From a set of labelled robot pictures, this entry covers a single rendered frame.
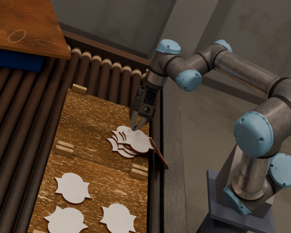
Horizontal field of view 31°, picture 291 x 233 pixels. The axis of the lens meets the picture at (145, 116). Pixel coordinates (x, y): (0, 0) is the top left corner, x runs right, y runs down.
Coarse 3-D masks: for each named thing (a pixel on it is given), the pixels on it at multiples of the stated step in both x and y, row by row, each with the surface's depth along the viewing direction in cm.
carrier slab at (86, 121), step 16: (80, 96) 211; (64, 112) 198; (80, 112) 202; (96, 112) 206; (112, 112) 210; (128, 112) 214; (64, 128) 190; (80, 128) 194; (96, 128) 197; (112, 128) 201; (144, 128) 209; (80, 144) 186; (96, 144) 189; (96, 160) 182; (112, 160) 185; (128, 160) 189; (144, 160) 192
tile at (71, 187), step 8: (64, 176) 168; (72, 176) 170; (64, 184) 165; (72, 184) 166; (80, 184) 168; (88, 184) 169; (56, 192) 161; (64, 192) 162; (72, 192) 163; (80, 192) 165; (64, 200) 161; (72, 200) 161; (80, 200) 162
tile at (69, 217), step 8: (56, 208) 156; (64, 208) 157; (72, 208) 158; (48, 216) 152; (56, 216) 153; (64, 216) 154; (72, 216) 155; (80, 216) 157; (48, 224) 150; (56, 224) 151; (64, 224) 152; (72, 224) 153; (80, 224) 154; (48, 232) 148; (56, 232) 148; (64, 232) 149; (72, 232) 150
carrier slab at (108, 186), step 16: (48, 160) 173; (64, 160) 176; (80, 160) 179; (48, 176) 167; (80, 176) 172; (96, 176) 175; (112, 176) 178; (128, 176) 181; (48, 192) 161; (96, 192) 169; (112, 192) 172; (128, 192) 175; (144, 192) 178; (48, 208) 156; (80, 208) 160; (96, 208) 163; (128, 208) 168; (144, 208) 171; (32, 224) 148; (96, 224) 158; (144, 224) 165
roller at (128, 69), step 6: (126, 66) 250; (126, 72) 245; (126, 78) 240; (126, 84) 236; (120, 90) 232; (126, 90) 232; (120, 96) 227; (126, 96) 228; (120, 102) 223; (126, 102) 224
